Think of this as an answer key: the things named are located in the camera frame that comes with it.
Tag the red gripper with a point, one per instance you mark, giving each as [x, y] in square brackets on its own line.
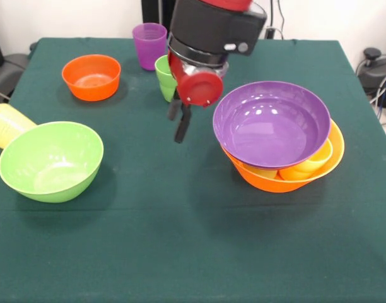
[199, 90]

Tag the purple bowl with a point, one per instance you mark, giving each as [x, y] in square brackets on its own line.
[268, 126]

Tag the orange-red bowl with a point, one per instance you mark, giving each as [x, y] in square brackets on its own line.
[89, 91]

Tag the light green tapered cup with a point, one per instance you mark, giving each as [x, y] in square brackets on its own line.
[262, 173]

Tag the large yellow-orange bowl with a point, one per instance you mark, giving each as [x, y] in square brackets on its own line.
[268, 184]

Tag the green bowl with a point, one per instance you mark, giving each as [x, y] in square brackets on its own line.
[51, 161]

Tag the yellow-orange stepped cup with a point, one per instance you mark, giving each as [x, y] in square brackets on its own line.
[309, 167]

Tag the yellow tapered cup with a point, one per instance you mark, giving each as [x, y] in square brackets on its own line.
[7, 126]

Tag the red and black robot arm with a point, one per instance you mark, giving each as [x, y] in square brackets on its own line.
[212, 28]

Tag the green stepped cup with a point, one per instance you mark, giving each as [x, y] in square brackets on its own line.
[164, 79]

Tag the purple cup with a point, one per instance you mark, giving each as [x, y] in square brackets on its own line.
[149, 50]

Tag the dark green tablecloth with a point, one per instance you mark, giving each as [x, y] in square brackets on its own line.
[193, 236]

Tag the grey office chair base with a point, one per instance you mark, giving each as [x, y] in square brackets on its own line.
[10, 69]

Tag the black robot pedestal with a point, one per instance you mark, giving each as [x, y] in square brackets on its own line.
[155, 12]

